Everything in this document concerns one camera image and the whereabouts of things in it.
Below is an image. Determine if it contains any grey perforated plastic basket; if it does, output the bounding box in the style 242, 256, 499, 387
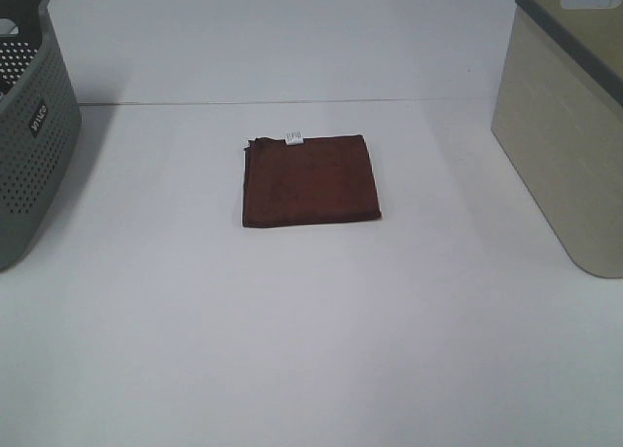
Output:
1, 0, 82, 269

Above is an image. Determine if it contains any brown towel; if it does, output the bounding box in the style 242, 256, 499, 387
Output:
241, 134, 382, 228

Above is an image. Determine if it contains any beige basket with grey rim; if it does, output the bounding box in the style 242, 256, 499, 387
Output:
492, 0, 622, 279

